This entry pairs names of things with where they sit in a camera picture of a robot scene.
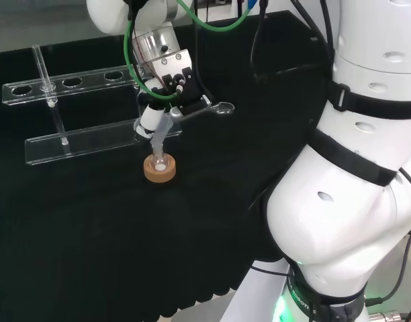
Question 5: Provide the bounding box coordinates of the black cable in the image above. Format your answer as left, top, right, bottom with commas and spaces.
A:
290, 0, 336, 54
365, 167, 411, 307

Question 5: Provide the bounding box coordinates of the clear plastic funnel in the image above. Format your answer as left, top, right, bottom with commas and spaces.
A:
148, 111, 175, 154

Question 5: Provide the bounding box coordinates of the small glass round-bottom flask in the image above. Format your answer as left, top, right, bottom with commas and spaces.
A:
150, 147, 167, 172

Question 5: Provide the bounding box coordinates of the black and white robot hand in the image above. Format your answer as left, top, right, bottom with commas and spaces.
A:
134, 48, 214, 142

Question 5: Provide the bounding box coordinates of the black cloth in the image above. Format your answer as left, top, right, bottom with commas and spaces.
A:
0, 9, 337, 318

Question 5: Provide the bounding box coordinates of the cork ring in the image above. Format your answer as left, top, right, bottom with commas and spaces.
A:
143, 154, 177, 184

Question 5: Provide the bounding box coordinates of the clear weighing funnel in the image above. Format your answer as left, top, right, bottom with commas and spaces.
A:
205, 101, 236, 117

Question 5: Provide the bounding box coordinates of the green cable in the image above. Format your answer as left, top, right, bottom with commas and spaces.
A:
123, 0, 261, 102

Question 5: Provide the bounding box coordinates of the clear acrylic funnel stand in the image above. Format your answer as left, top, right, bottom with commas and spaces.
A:
1, 45, 183, 167

